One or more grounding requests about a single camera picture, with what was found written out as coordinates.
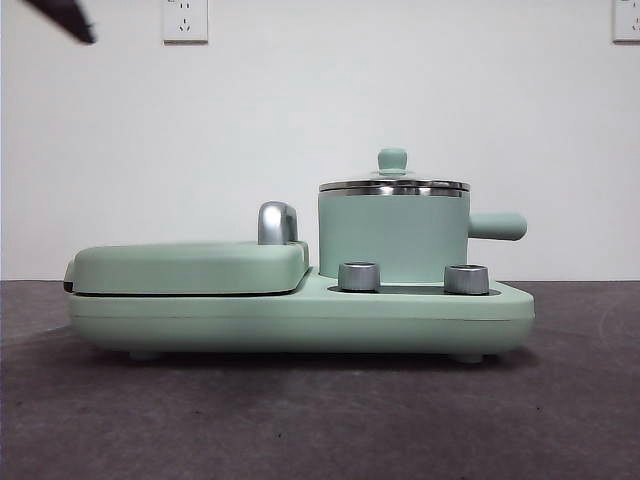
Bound glass pot lid green knob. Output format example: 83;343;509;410
318;146;471;194

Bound green hinged griddle lid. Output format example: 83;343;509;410
61;238;310;297

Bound green breakfast machine base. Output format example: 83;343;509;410
67;266;536;362

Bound silver control knob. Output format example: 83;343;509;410
443;263;490;295
337;260;381;292

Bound white wall socket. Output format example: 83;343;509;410
161;0;209;44
612;0;640;44

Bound chrome griddle lid handle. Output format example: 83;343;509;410
256;200;301;246

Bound green steamer pot with handle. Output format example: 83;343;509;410
317;187;529;280

